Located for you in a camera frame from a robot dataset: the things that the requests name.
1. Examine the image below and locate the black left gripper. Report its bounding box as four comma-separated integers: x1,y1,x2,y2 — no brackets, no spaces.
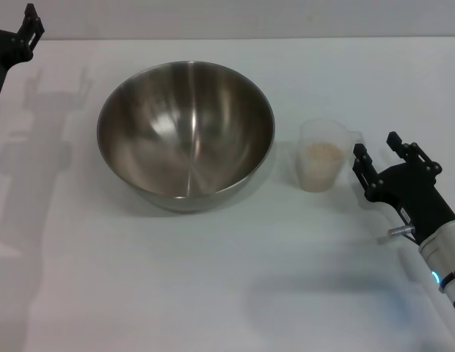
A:
0,3,46,108

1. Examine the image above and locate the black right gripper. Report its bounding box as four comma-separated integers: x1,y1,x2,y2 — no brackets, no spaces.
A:
352,131,455,246

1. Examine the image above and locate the clear plastic measuring cup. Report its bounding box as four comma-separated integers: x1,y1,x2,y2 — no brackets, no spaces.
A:
299,117,365,193

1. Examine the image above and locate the white rice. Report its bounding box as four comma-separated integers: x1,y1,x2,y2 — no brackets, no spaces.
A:
302,142,346,191

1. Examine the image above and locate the stainless steel mixing bowl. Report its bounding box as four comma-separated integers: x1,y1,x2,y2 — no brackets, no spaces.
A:
96,60,276,214

